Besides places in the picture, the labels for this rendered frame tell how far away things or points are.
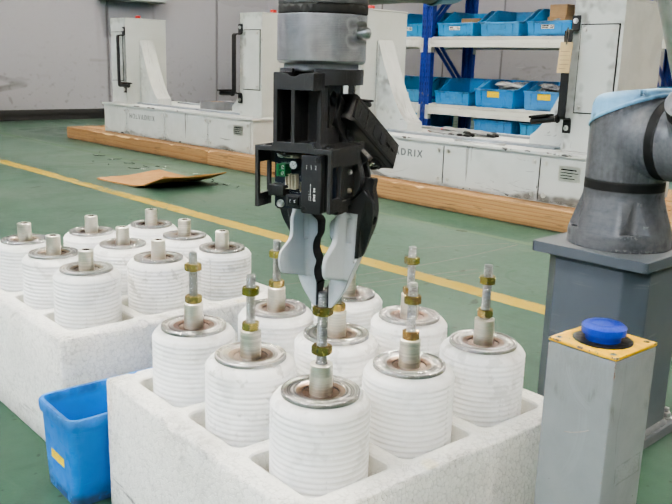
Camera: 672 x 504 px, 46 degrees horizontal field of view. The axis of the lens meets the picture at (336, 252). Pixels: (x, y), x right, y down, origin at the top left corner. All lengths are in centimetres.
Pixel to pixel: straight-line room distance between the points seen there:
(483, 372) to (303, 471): 24
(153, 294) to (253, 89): 309
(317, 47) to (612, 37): 234
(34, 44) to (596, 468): 702
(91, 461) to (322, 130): 59
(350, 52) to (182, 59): 756
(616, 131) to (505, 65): 966
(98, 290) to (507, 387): 59
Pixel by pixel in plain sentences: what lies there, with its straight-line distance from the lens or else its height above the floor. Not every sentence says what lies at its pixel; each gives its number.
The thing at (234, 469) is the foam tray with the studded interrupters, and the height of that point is 18.
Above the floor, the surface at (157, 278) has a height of 23.
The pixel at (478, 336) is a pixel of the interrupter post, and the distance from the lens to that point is 91.
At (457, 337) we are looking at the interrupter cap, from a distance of 93.
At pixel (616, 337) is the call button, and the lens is 76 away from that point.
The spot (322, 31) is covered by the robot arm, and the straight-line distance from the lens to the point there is 65.
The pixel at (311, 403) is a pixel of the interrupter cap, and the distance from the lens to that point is 73.
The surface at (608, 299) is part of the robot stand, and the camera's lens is 122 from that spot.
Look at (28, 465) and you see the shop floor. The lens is 122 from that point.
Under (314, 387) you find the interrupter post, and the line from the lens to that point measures 75.
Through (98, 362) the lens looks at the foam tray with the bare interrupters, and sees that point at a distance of 118.
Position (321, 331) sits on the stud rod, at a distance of 74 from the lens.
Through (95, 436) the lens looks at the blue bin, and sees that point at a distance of 106.
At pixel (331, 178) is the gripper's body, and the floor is 47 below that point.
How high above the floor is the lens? 55
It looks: 13 degrees down
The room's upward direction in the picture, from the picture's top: 2 degrees clockwise
